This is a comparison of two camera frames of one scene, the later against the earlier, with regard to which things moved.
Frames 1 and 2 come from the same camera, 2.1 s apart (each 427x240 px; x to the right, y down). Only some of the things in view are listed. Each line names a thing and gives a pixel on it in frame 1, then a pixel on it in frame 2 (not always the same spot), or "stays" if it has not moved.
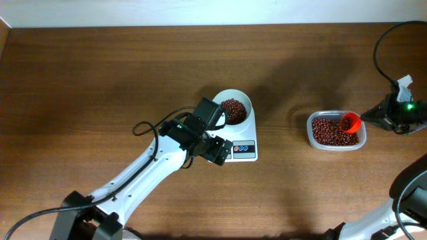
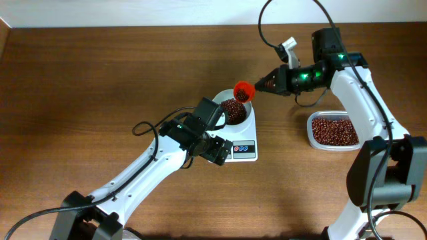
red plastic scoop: [350, 122] -> [243, 91]
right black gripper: [387, 114] -> [283, 80]
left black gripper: [218, 151] stays
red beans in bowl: [236, 113] stays
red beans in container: [328, 131] stays
